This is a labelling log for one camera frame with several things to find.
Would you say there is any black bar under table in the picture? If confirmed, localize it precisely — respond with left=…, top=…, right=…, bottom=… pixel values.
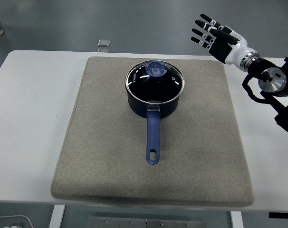
left=268, top=212, right=288, bottom=219

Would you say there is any dark blue saucepan blue handle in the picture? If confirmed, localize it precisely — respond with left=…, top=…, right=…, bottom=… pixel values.
left=126, top=88, right=184, bottom=166

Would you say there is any white table leg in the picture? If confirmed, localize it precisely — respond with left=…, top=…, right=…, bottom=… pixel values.
left=230, top=210, right=244, bottom=228
left=48, top=204, right=66, bottom=228

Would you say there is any glass lid blue knob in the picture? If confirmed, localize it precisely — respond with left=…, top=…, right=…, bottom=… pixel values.
left=125, top=60, right=186, bottom=105

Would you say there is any white rounded tray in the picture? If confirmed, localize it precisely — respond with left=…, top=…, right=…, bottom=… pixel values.
left=0, top=214, right=33, bottom=228

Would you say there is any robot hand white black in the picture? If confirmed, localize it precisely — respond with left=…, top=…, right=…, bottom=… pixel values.
left=190, top=13, right=258, bottom=66

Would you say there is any beige fabric mat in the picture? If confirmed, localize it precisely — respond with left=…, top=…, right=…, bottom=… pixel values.
left=50, top=56, right=255, bottom=207

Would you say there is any grey metal plate with screws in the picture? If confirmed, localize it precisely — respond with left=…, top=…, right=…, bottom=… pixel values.
left=87, top=216, right=207, bottom=228

